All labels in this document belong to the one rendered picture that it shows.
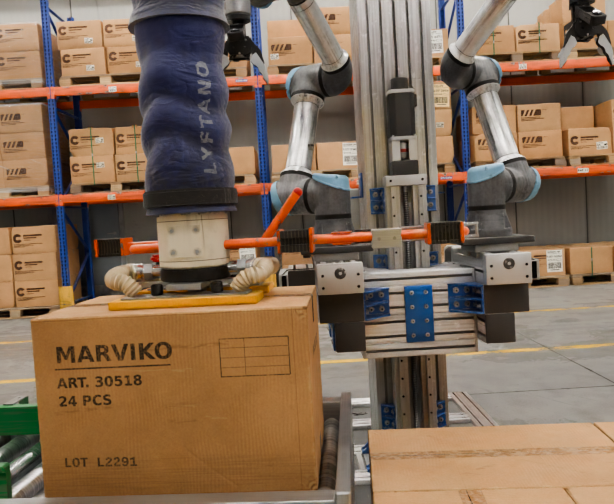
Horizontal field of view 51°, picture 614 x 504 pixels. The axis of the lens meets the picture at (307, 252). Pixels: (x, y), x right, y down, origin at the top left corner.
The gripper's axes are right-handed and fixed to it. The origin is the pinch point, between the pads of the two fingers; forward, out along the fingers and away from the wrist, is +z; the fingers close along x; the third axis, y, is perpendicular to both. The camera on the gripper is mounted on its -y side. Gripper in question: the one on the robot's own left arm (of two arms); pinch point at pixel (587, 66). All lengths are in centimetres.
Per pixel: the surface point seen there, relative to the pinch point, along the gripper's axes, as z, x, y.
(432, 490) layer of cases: 98, 61, -55
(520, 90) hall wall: -135, -268, 808
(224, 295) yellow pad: 55, 104, -44
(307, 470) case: 92, 87, -53
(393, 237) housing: 44, 64, -38
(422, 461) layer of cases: 98, 60, -39
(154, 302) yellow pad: 56, 119, -44
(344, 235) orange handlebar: 43, 76, -36
